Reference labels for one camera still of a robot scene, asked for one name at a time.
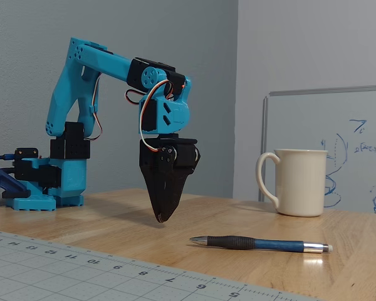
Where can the black motor controller board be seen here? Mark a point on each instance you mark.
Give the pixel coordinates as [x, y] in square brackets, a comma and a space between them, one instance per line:
[25, 156]

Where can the grey cutting mat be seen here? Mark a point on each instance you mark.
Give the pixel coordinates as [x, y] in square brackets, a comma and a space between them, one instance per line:
[65, 276]

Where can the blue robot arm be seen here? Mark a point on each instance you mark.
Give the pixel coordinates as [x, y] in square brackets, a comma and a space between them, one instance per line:
[69, 81]

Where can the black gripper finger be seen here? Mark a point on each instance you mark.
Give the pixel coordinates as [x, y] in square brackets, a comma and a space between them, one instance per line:
[174, 191]
[153, 191]

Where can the whiteboard with blue drawings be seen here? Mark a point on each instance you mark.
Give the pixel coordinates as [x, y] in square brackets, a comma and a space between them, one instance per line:
[300, 125]

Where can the blue black mechanical pen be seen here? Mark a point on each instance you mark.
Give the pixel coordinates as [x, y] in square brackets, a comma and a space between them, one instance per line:
[269, 244]

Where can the white paper cup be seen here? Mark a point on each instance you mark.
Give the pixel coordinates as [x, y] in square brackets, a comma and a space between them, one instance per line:
[300, 185]

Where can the dark blue table clamp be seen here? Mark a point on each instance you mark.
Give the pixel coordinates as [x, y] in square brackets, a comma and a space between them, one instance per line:
[3, 183]

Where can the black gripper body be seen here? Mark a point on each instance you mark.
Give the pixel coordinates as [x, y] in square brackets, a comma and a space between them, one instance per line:
[150, 158]

